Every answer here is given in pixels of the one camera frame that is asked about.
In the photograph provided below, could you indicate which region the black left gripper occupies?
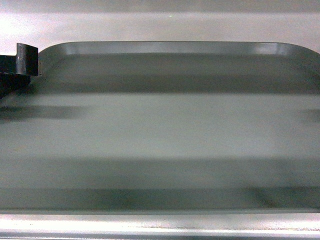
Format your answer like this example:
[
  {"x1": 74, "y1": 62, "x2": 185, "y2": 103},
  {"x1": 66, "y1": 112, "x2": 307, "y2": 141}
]
[{"x1": 0, "y1": 43, "x2": 39, "y2": 99}]

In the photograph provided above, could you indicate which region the grey serving tray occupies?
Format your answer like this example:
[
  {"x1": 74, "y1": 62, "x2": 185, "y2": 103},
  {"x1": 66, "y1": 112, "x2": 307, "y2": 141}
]
[{"x1": 0, "y1": 42, "x2": 320, "y2": 212}]

